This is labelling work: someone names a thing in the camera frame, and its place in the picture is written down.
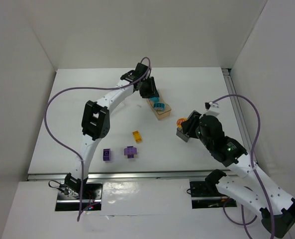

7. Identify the small teal lego brick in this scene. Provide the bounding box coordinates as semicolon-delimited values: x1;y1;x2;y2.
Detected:
150;97;160;104

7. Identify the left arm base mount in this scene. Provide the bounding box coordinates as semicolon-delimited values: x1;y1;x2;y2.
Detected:
48;180;103;212

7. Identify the aluminium rail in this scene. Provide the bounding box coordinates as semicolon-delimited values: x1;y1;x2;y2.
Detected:
221;68;252;152
27;170;216;181

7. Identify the dark purple lego brick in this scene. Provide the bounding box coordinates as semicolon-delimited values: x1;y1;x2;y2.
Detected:
102;148;111;162

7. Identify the aluminium rail right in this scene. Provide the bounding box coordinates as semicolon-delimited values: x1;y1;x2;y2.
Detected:
221;68;252;152

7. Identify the long teal lego brick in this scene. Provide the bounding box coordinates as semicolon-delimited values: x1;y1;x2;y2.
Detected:
153;102;166;112

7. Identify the grey plastic container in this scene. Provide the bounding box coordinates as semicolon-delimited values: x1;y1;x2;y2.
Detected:
176;127;190;142

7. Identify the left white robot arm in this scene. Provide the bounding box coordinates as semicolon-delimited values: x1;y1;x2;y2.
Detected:
64;63;158;197

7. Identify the purple cable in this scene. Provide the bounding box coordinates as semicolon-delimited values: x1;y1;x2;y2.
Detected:
209;94;277;239
45;56;153;222

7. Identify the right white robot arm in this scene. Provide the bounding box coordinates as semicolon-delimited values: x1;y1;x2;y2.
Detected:
181;111;295;239

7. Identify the light purple lego piece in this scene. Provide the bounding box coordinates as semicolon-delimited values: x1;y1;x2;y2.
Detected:
123;146;137;159

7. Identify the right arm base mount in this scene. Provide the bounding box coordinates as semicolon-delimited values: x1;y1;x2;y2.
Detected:
186;181;237;209

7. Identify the yellow lego plate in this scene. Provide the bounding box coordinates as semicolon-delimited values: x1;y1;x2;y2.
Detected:
132;130;142;143

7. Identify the aluminium rail front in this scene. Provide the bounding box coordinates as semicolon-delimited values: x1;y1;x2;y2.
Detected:
27;170;216;181

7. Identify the yellow orange printed lego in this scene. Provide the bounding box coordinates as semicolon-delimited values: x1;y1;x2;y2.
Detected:
176;118;188;128

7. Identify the orange plastic container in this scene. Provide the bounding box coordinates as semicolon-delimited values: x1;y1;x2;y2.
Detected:
147;94;172;120

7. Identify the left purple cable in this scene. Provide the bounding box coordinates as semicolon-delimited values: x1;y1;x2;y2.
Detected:
45;56;153;222

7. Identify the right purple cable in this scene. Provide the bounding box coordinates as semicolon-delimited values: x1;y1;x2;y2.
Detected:
209;94;277;239

